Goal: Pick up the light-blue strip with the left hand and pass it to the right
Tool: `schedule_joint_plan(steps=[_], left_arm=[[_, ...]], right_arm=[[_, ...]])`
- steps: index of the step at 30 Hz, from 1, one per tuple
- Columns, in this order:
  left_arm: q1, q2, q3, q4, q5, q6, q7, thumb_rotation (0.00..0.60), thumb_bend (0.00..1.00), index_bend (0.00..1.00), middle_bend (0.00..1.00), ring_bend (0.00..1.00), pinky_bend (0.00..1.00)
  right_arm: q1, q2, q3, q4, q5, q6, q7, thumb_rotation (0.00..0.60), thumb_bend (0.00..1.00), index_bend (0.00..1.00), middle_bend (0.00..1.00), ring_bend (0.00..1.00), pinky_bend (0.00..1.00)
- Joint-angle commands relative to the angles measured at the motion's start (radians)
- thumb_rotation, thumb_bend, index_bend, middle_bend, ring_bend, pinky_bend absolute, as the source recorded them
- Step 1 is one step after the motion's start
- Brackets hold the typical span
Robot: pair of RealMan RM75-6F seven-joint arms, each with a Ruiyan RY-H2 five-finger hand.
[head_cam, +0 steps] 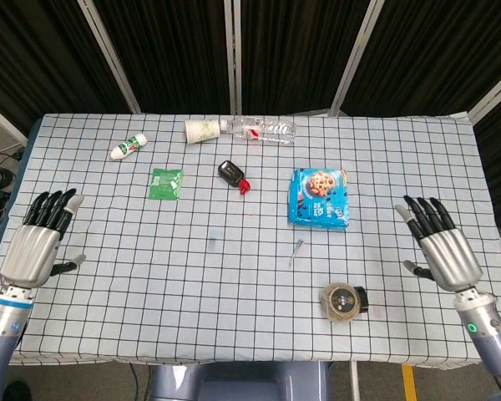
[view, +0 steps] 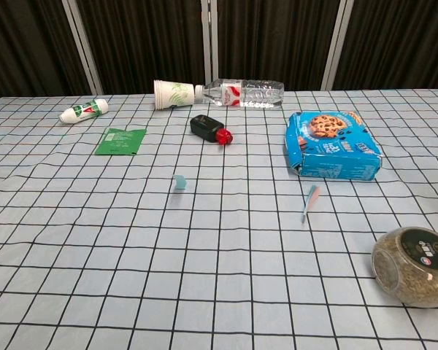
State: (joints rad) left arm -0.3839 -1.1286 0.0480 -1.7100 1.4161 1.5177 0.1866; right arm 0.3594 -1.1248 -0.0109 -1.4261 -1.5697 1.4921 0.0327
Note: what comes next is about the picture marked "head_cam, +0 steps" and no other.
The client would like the black screen panel white frame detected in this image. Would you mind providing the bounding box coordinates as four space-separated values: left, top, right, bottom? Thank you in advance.
232 0 379 119
87 0 238 116
337 0 501 123
468 62 501 237
0 0 137 135

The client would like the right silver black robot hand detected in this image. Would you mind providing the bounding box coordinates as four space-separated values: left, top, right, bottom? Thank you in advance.
394 195 484 293

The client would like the small white green-label bottle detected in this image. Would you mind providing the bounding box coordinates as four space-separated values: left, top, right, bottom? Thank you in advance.
109 132 148 162

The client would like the glass jar black lid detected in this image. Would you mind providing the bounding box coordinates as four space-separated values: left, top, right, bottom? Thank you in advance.
320 282 369 323

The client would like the green foil packet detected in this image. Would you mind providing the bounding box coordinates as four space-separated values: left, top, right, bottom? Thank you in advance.
148 167 185 202

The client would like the clear plastic water bottle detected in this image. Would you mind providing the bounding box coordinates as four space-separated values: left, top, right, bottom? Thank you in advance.
218 116 298 147

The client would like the blue chocolate cookie box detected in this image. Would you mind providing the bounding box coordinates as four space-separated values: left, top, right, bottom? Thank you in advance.
286 167 352 231

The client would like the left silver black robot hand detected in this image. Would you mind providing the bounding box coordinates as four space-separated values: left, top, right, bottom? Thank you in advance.
0 187 87 289

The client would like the white table leg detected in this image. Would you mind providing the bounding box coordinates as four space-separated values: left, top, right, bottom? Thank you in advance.
349 360 361 401

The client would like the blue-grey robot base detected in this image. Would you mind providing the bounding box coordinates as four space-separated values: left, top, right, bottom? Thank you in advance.
147 360 333 401

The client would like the yellow floor tape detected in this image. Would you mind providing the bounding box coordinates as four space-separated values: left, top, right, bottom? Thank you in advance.
402 364 419 401

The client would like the white paper cup green print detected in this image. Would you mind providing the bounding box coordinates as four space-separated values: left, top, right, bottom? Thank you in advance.
184 118 223 145

